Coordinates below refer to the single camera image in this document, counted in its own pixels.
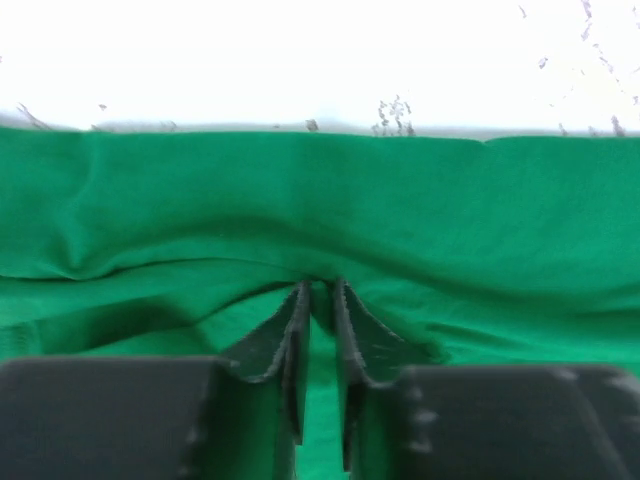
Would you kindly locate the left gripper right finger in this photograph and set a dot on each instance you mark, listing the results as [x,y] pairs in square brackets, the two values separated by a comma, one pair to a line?
[384,411]

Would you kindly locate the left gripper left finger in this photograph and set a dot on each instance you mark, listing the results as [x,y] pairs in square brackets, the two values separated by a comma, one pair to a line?
[262,395]

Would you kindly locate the green t shirt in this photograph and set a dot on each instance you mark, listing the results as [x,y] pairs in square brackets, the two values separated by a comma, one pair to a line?
[516,250]

